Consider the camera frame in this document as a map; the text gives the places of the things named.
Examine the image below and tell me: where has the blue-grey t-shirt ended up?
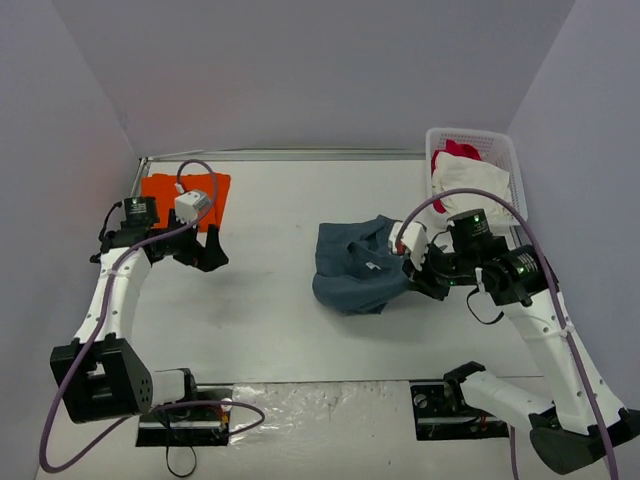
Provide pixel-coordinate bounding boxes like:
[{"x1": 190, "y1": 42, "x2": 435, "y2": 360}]
[{"x1": 312, "y1": 215, "x2": 416, "y2": 315}]

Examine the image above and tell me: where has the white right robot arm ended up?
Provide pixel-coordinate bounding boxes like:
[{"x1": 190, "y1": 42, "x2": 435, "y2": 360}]
[{"x1": 389, "y1": 209, "x2": 639, "y2": 475}]

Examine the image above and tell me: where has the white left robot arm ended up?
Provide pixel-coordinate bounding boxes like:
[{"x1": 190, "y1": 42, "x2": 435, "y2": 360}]
[{"x1": 50, "y1": 190, "x2": 229, "y2": 423}]

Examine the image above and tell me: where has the folded orange t-shirt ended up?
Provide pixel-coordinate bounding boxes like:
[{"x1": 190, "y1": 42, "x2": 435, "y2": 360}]
[{"x1": 141, "y1": 173, "x2": 231, "y2": 233}]

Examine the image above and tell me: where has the cream white t-shirt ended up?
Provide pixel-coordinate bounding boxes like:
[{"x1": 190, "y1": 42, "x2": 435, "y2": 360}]
[{"x1": 431, "y1": 152, "x2": 513, "y2": 226}]

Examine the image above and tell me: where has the red t-shirt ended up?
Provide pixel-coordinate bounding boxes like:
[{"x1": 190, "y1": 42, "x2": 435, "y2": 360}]
[{"x1": 431, "y1": 140, "x2": 484, "y2": 215}]

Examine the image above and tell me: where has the white plastic laundry basket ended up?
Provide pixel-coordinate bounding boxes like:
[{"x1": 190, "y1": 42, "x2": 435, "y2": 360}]
[{"x1": 425, "y1": 128, "x2": 528, "y2": 228}]

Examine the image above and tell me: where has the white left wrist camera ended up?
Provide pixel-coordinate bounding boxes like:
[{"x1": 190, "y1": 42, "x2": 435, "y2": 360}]
[{"x1": 174, "y1": 184, "x2": 211, "y2": 224}]

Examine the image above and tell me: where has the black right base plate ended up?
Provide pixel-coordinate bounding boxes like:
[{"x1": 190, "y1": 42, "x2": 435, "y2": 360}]
[{"x1": 409, "y1": 380, "x2": 509, "y2": 442}]

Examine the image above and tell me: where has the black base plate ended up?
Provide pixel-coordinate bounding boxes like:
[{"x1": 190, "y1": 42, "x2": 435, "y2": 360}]
[
  {"x1": 409, "y1": 380, "x2": 509, "y2": 442},
  {"x1": 135, "y1": 406, "x2": 229, "y2": 447}
]

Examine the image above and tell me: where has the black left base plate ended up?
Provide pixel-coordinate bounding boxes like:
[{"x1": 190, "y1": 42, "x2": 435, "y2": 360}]
[{"x1": 135, "y1": 406, "x2": 229, "y2": 447}]

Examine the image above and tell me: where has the thin black cable loop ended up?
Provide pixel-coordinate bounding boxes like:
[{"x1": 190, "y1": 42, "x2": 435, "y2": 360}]
[{"x1": 165, "y1": 439, "x2": 197, "y2": 477}]

